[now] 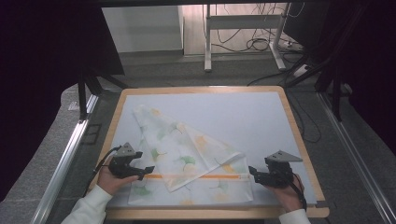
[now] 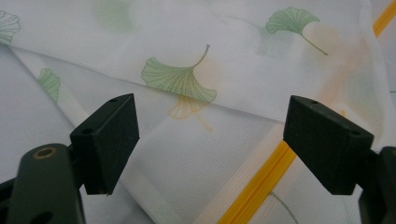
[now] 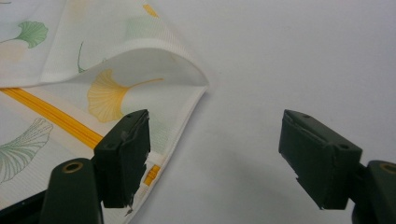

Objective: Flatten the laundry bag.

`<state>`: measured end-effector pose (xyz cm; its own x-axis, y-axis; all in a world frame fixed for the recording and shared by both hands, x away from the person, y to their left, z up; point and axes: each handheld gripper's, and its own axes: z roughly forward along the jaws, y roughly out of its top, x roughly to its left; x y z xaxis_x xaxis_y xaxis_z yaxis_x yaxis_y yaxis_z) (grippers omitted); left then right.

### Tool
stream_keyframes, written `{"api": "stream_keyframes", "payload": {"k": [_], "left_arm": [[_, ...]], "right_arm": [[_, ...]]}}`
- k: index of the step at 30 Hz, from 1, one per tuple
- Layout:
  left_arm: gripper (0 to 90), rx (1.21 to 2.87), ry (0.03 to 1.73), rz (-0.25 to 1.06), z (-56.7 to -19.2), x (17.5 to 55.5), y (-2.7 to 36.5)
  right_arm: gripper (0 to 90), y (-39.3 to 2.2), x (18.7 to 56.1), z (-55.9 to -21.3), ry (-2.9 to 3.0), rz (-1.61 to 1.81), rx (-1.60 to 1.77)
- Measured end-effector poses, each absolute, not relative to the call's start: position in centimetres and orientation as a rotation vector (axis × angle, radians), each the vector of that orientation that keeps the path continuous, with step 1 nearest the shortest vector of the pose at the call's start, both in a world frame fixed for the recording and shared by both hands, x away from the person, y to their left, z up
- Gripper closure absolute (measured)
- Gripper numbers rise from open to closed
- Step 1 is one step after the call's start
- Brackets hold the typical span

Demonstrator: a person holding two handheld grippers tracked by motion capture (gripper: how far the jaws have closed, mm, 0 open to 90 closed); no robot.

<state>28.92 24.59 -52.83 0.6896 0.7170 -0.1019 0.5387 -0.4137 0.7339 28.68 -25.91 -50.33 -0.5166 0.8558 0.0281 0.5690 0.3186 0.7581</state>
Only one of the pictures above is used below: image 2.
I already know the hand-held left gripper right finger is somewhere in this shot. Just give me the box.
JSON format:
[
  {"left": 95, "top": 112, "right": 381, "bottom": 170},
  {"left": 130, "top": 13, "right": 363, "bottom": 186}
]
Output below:
[{"left": 282, "top": 94, "right": 375, "bottom": 196}]

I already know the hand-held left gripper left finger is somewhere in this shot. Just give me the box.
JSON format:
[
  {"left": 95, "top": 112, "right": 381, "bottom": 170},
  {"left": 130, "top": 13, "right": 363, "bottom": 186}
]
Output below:
[{"left": 69, "top": 92, "right": 140, "bottom": 196}]

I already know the white mesh leaf-print laundry bag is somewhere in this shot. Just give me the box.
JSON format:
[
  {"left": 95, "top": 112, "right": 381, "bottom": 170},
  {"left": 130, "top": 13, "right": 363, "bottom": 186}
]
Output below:
[{"left": 0, "top": 0, "right": 396, "bottom": 224}]

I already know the light blue table mat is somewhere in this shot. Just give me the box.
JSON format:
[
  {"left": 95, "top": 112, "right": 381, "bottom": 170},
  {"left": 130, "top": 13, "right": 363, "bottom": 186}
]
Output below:
[{"left": 0, "top": 43, "right": 157, "bottom": 224}]

